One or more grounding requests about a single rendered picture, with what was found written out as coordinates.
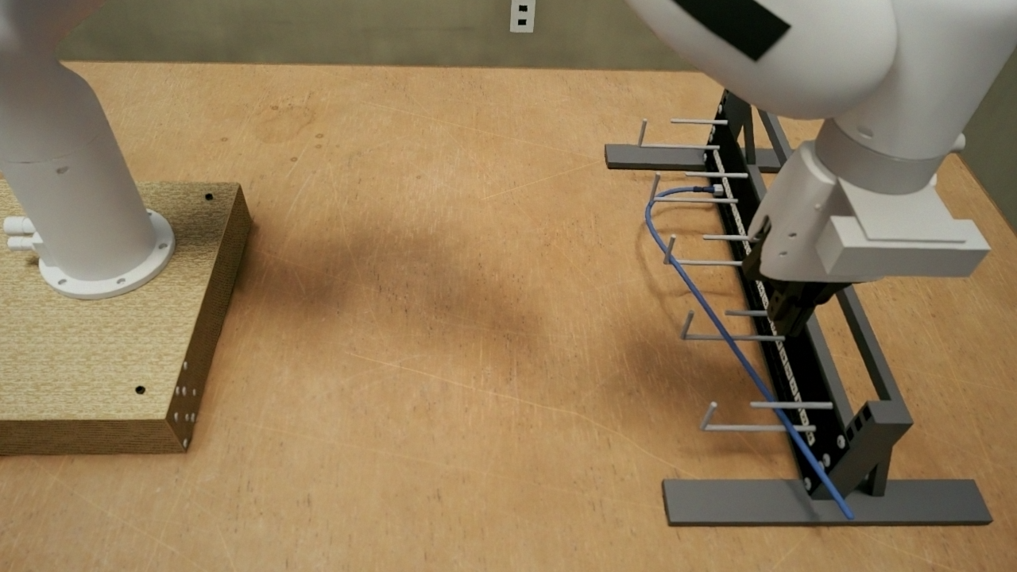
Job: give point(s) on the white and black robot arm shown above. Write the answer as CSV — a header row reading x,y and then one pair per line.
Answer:
x,y
886,131

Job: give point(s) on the blue cable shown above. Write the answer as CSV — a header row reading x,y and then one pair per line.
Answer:
x,y
835,494

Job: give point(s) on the black metal patch panel rack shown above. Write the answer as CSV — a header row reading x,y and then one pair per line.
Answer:
x,y
845,453

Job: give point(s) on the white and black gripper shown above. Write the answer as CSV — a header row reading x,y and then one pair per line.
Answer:
x,y
791,218

